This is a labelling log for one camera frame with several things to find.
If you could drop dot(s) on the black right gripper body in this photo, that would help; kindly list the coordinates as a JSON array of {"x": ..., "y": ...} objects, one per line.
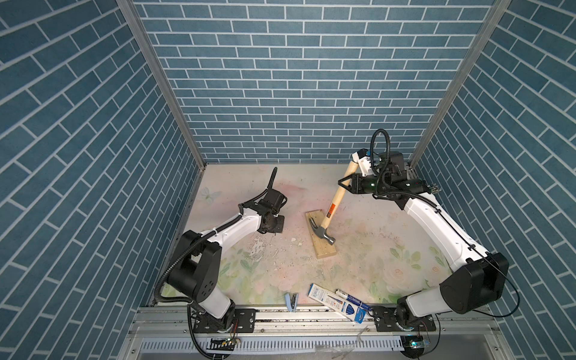
[{"x": 367, "y": 185}]

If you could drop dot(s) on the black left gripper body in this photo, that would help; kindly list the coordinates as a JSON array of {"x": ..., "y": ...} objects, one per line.
[{"x": 276, "y": 223}]

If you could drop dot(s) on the steel claw hammer wooden handle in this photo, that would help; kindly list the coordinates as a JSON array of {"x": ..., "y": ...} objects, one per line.
[{"x": 336, "y": 201}]

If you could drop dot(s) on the wooden block with nails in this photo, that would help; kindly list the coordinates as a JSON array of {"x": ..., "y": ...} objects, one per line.
[{"x": 323, "y": 248}]

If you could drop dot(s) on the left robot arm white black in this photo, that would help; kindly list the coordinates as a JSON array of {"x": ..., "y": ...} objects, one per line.
[{"x": 193, "y": 271}]

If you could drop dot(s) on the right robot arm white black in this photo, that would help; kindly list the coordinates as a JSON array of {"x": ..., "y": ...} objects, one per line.
[{"x": 478, "y": 277}]

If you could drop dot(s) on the blue clip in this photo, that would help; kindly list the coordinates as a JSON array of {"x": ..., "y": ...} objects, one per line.
[{"x": 291, "y": 301}]

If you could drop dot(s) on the blue white tube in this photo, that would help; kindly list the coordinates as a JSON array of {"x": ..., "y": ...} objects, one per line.
[{"x": 353, "y": 300}]

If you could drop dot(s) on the blue white toothpaste box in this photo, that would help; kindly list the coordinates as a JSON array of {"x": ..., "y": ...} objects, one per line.
[{"x": 338, "y": 304}]

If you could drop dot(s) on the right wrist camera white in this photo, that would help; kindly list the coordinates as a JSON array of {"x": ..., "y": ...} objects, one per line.
[{"x": 361, "y": 157}]

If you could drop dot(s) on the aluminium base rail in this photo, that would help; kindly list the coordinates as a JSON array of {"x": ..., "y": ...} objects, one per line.
[{"x": 314, "y": 332}]

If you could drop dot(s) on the aluminium right corner post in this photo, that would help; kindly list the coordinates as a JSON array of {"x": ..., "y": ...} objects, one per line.
[{"x": 493, "y": 17}]

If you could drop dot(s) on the aluminium corner post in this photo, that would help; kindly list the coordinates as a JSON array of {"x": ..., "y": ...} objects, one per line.
[
  {"x": 493, "y": 17},
  {"x": 138, "y": 30}
]

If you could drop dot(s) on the aluminium left corner post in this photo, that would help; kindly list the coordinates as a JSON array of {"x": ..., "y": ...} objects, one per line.
[{"x": 138, "y": 30}]

